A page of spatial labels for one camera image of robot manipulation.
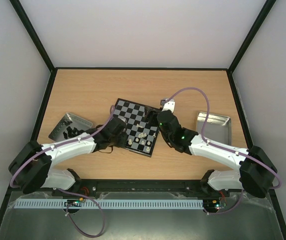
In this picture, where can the light blue cable duct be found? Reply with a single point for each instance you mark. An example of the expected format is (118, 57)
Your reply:
(111, 204)

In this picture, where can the black aluminium frame rail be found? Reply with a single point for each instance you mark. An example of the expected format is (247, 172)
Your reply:
(143, 186)

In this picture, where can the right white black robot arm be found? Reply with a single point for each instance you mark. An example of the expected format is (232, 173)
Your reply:
(250, 169)

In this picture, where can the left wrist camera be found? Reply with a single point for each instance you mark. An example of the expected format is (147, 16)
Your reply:
(123, 119)

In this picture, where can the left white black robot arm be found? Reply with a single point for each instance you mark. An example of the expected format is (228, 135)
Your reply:
(34, 166)

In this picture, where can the right metal tray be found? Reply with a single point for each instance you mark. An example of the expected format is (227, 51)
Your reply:
(219, 128)

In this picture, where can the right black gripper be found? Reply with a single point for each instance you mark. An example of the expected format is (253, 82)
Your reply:
(153, 116)

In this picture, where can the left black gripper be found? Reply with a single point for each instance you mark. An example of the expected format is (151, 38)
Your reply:
(122, 143)

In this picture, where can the metal tray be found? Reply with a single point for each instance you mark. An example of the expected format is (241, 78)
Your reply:
(78, 122)
(219, 128)

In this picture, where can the left metal tray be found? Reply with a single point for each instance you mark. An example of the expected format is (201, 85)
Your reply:
(78, 122)

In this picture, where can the black and grey chessboard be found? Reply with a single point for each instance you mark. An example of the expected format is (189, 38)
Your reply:
(135, 114)

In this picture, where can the pile of black chess pieces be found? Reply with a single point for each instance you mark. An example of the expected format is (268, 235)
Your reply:
(71, 132)

